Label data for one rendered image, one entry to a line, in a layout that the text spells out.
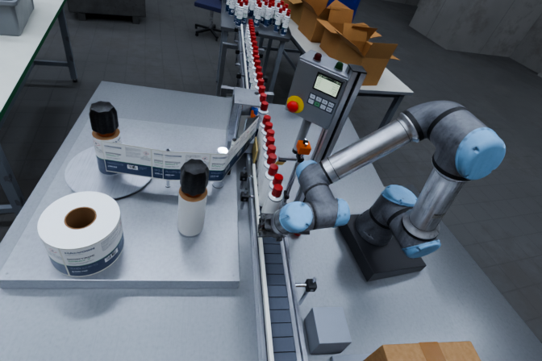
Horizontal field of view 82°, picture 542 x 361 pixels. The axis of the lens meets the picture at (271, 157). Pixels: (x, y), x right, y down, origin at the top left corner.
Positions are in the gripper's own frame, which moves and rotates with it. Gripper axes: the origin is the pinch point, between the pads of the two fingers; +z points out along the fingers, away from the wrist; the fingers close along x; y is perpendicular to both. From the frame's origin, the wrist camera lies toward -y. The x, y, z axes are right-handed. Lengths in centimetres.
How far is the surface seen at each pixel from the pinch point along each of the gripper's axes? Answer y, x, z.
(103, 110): 59, -35, -8
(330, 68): -7, -43, -38
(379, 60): -103, -143, 74
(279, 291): -1.1, 19.7, -5.1
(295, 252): -10.8, 7.3, 7.9
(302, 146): -6.5, -27.0, -14.5
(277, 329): 0.8, 29.6, -10.8
